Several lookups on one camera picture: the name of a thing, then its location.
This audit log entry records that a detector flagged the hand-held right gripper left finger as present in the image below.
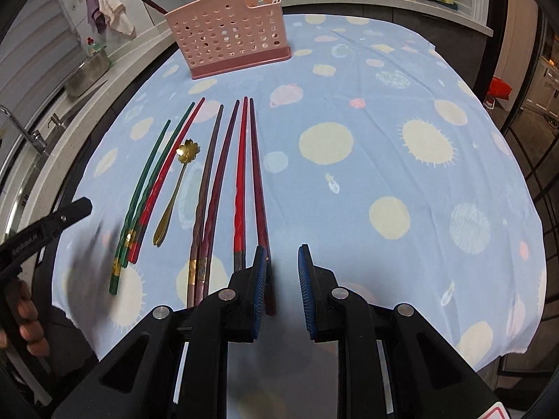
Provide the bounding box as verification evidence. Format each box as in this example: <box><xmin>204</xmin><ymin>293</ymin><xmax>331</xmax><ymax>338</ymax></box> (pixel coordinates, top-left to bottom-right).
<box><xmin>52</xmin><ymin>245</ymin><xmax>269</xmax><ymax>419</ymax></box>

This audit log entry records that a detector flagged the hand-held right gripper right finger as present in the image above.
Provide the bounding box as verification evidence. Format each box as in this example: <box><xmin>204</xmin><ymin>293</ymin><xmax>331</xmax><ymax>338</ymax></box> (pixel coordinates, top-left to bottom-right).
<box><xmin>298</xmin><ymin>244</ymin><xmax>504</xmax><ymax>419</ymax></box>

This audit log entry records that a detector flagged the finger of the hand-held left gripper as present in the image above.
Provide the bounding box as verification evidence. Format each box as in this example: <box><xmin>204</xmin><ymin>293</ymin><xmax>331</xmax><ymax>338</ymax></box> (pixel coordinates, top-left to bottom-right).
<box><xmin>17</xmin><ymin>198</ymin><xmax>93</xmax><ymax>245</ymax></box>

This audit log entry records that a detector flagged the green chopstick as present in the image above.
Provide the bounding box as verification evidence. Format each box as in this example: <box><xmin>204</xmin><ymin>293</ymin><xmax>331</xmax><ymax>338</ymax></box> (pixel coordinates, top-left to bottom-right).
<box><xmin>120</xmin><ymin>102</ymin><xmax>195</xmax><ymax>268</ymax></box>
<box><xmin>108</xmin><ymin>120</ymin><xmax>172</xmax><ymax>295</ymax></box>

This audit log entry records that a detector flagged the dark red chopstick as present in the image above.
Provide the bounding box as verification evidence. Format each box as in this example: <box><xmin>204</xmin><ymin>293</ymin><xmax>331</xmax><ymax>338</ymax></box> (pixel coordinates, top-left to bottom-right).
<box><xmin>249</xmin><ymin>100</ymin><xmax>277</xmax><ymax>316</ymax></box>

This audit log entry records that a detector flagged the bright red chopstick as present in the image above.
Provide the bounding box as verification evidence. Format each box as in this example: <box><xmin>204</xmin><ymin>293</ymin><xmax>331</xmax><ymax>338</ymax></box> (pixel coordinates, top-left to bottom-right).
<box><xmin>233</xmin><ymin>96</ymin><xmax>249</xmax><ymax>272</ymax></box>

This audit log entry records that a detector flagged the gold flower spoon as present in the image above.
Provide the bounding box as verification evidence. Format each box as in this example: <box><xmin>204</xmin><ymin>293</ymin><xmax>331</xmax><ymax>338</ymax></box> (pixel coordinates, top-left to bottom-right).
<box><xmin>151</xmin><ymin>139</ymin><xmax>199</xmax><ymax>247</ymax></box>

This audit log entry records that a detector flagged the thin red chopstick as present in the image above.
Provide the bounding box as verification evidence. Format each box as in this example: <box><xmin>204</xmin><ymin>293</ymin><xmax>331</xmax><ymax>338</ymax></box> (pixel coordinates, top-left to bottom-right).
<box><xmin>129</xmin><ymin>97</ymin><xmax>206</xmax><ymax>265</ymax></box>

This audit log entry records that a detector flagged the pink perforated utensil basket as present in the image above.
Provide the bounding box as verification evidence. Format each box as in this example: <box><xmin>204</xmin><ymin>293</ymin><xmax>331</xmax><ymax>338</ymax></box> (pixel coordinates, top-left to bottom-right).
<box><xmin>164</xmin><ymin>0</ymin><xmax>292</xmax><ymax>80</ymax></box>

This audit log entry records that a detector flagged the person's left hand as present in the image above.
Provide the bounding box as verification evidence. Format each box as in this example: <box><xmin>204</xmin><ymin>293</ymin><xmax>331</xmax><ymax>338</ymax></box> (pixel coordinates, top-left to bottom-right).
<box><xmin>0</xmin><ymin>278</ymin><xmax>50</xmax><ymax>356</ymax></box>

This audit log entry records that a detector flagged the chrome kitchen faucet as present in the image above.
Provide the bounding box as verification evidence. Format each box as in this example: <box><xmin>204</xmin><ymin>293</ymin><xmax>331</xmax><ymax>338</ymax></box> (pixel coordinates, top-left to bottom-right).
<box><xmin>0</xmin><ymin>105</ymin><xmax>47</xmax><ymax>156</ymax></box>

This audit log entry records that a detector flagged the blue printed tablecloth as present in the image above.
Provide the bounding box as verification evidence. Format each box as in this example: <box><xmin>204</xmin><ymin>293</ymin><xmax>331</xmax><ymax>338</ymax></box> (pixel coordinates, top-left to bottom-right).
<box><xmin>51</xmin><ymin>13</ymin><xmax>549</xmax><ymax>373</ymax></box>

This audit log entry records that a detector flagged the steel bowl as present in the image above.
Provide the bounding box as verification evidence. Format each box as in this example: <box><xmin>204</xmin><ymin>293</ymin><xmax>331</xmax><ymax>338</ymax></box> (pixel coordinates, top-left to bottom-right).
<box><xmin>65</xmin><ymin>48</ymin><xmax>110</xmax><ymax>98</ymax></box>

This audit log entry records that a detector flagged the white window blind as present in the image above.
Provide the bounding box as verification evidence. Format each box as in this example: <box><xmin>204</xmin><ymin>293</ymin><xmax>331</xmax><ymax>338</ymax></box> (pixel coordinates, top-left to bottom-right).
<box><xmin>0</xmin><ymin>0</ymin><xmax>88</xmax><ymax>101</ymax></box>

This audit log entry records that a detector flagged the purple hanging cloth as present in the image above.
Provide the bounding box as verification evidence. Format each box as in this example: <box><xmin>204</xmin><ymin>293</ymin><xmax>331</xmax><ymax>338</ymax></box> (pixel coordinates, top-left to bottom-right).
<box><xmin>86</xmin><ymin>0</ymin><xmax>107</xmax><ymax>34</ymax></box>

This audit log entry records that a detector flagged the cream hanging towel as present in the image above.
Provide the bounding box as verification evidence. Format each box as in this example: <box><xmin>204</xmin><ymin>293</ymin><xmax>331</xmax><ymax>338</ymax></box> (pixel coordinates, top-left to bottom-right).
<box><xmin>89</xmin><ymin>0</ymin><xmax>136</xmax><ymax>38</ymax></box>

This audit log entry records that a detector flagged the dark brown chopstick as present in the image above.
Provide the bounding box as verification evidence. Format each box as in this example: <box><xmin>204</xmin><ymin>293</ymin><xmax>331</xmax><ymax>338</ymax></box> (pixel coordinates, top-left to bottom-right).
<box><xmin>132</xmin><ymin>0</ymin><xmax>169</xmax><ymax>15</ymax></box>

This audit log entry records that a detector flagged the black framed glass door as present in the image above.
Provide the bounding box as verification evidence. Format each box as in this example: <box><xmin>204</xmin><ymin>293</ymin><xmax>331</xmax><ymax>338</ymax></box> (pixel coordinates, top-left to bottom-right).
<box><xmin>498</xmin><ymin>0</ymin><xmax>559</xmax><ymax>297</ymax></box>

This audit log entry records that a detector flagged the red box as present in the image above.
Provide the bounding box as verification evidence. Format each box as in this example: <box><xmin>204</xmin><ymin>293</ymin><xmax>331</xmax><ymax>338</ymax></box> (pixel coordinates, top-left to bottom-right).
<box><xmin>486</xmin><ymin>76</ymin><xmax>513</xmax><ymax>110</ymax></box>

